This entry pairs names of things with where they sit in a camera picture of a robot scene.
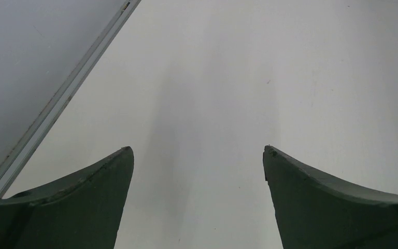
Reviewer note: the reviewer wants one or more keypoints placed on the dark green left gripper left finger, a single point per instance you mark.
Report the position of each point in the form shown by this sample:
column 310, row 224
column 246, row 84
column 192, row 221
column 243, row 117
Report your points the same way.
column 80, row 210

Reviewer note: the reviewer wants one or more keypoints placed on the aluminium table edge rail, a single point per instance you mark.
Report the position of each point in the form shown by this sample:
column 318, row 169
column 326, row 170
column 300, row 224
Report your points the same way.
column 47, row 49

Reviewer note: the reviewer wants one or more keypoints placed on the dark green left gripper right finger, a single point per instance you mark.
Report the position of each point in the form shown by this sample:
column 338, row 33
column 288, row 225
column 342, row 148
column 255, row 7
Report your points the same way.
column 314, row 209

